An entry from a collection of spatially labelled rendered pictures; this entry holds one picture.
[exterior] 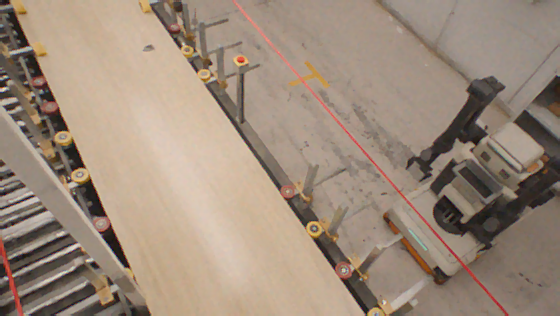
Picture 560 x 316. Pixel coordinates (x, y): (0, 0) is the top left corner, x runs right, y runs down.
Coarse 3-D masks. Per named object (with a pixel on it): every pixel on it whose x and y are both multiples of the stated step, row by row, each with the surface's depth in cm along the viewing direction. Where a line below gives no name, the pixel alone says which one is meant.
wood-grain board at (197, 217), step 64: (64, 0) 277; (128, 0) 284; (64, 64) 244; (128, 64) 249; (128, 128) 222; (192, 128) 227; (128, 192) 200; (192, 192) 204; (256, 192) 207; (128, 256) 182; (192, 256) 185; (256, 256) 188; (320, 256) 191
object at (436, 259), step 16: (416, 192) 293; (432, 192) 293; (400, 208) 283; (416, 208) 284; (432, 208) 286; (400, 224) 284; (416, 224) 277; (432, 224) 278; (448, 224) 281; (416, 240) 276; (432, 240) 271; (448, 240) 273; (464, 240) 274; (496, 240) 278; (416, 256) 283; (432, 256) 268; (448, 256) 266; (464, 256) 267; (432, 272) 276; (448, 272) 262
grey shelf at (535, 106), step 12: (552, 72) 293; (552, 84) 325; (540, 96) 329; (552, 96) 330; (528, 108) 320; (540, 108) 321; (516, 120) 358; (528, 120) 366; (540, 120) 316; (552, 120) 315; (528, 132) 357; (540, 132) 359; (552, 132) 311; (540, 144) 351; (552, 144) 352
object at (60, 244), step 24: (0, 96) 262; (48, 96) 301; (48, 120) 227; (72, 168) 226; (24, 192) 214; (24, 240) 202; (72, 240) 202; (24, 264) 194; (48, 264) 206; (96, 264) 197; (0, 288) 187; (48, 288) 189; (48, 312) 183; (96, 312) 185
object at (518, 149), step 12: (504, 132) 187; (516, 132) 185; (492, 144) 189; (504, 144) 186; (516, 144) 184; (528, 144) 182; (504, 156) 186; (516, 156) 183; (528, 156) 181; (540, 156) 182; (516, 168) 184
